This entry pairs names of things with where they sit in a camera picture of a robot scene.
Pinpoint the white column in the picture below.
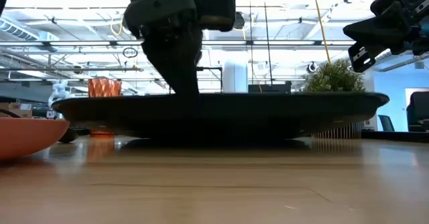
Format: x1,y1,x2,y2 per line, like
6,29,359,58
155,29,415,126
223,58,249,94

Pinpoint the yellow hanging cable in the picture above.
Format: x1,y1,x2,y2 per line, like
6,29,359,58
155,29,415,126
310,0,332,65

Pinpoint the black cable loop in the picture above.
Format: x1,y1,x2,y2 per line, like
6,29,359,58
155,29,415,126
121,46,139,59

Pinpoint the green plant in ribbed pot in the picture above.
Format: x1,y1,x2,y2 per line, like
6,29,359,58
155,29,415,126
305,58,367,140

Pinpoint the teal chair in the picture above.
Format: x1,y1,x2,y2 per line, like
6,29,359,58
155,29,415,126
377,114,396,132

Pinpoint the orange round plate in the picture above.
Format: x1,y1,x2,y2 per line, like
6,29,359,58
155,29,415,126
0,117,70,160

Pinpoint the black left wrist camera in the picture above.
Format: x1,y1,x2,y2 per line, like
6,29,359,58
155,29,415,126
195,0,237,33

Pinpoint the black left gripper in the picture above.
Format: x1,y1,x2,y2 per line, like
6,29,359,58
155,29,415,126
123,0,204,96

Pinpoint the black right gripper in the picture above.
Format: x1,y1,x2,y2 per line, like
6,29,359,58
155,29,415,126
343,0,429,73

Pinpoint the black metal station frame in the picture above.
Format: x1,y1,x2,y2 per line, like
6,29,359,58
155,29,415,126
196,66,225,94

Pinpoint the black monitor screen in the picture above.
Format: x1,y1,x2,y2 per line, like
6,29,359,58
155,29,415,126
247,80,293,95

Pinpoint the orange faceted cup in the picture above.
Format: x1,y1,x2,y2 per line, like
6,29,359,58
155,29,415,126
87,78,123,138

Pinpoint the silver ceiling air duct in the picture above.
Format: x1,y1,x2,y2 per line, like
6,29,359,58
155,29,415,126
0,17,60,43

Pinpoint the black office chair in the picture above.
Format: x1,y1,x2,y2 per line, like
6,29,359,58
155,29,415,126
406,91,429,133

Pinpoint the black plastic tray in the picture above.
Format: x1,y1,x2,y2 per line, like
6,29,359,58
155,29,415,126
51,91,391,143

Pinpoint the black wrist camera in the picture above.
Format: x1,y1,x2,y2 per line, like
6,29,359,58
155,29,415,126
195,0,237,33
371,0,405,17

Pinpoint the black aluminium table frame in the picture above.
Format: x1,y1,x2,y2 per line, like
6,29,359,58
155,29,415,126
361,130,429,144

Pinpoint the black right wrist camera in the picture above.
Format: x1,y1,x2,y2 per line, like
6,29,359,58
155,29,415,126
371,0,405,17

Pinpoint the black ceiling cable reel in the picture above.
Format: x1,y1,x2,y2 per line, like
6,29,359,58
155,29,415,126
233,11,246,31
306,60,320,74

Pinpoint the cardboard box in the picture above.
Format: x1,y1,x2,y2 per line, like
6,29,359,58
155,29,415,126
0,102,34,119

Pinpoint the black hanging cable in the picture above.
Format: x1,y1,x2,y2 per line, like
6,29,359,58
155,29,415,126
261,0,273,86

